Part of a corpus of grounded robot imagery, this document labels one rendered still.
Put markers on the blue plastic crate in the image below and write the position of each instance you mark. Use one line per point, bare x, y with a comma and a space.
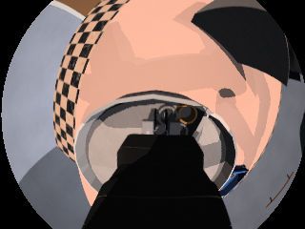
231, 183

